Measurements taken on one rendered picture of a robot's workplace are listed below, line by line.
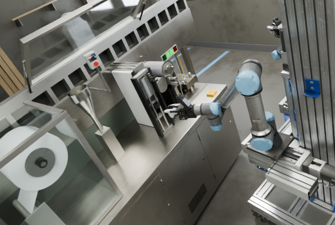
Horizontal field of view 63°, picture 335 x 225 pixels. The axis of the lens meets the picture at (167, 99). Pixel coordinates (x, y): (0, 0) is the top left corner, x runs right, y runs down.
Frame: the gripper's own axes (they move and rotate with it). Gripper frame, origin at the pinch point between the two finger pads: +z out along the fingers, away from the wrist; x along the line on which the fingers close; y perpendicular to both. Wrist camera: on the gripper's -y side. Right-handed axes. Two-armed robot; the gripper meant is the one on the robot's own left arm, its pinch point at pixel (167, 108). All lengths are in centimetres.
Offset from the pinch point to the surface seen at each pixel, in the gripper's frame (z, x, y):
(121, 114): 65, 25, 18
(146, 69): 17.9, 17.0, -22.3
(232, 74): 37, 260, 89
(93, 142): 74, -7, 24
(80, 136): 27, -50, -13
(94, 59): 38, -6, -42
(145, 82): 21.5, 16.1, -12.9
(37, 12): 636, 452, -98
